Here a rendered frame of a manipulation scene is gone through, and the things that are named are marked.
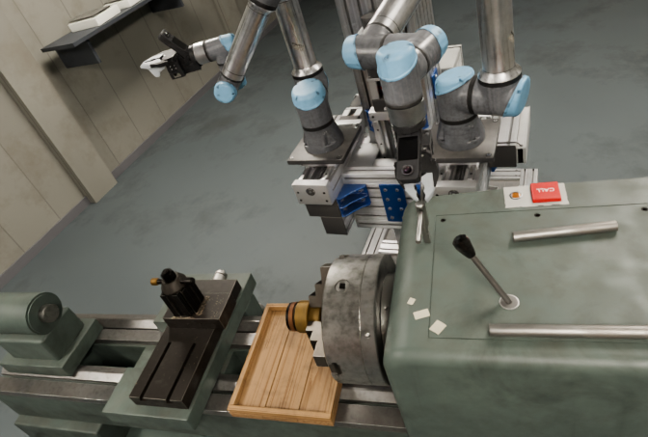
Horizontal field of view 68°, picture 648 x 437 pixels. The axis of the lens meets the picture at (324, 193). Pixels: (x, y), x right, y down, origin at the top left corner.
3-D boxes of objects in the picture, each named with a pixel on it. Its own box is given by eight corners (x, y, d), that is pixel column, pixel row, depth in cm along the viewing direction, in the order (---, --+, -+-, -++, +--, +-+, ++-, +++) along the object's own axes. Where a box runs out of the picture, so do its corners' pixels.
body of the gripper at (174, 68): (170, 80, 173) (201, 71, 171) (158, 60, 167) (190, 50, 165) (175, 69, 178) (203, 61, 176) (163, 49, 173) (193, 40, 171)
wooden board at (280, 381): (357, 312, 149) (354, 303, 147) (334, 426, 123) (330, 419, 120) (271, 311, 160) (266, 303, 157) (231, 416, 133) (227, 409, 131)
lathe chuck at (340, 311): (393, 292, 140) (368, 229, 118) (385, 403, 120) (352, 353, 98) (364, 292, 143) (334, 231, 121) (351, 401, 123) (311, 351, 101)
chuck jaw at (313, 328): (349, 319, 117) (338, 361, 108) (354, 333, 120) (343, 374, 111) (308, 319, 121) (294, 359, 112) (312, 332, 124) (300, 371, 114)
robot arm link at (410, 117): (421, 107, 91) (380, 113, 93) (425, 127, 93) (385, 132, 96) (424, 88, 96) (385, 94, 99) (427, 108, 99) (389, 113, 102)
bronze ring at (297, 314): (322, 290, 125) (290, 290, 128) (313, 320, 118) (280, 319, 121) (332, 313, 130) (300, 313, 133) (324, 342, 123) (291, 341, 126)
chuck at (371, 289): (406, 292, 139) (382, 228, 117) (398, 404, 119) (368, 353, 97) (394, 292, 140) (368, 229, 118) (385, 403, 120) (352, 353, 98)
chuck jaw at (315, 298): (355, 302, 123) (351, 257, 123) (350, 308, 119) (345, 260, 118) (315, 302, 127) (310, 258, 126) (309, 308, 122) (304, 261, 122)
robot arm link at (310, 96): (300, 131, 167) (287, 97, 159) (301, 114, 178) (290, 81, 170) (333, 123, 165) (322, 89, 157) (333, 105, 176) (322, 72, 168)
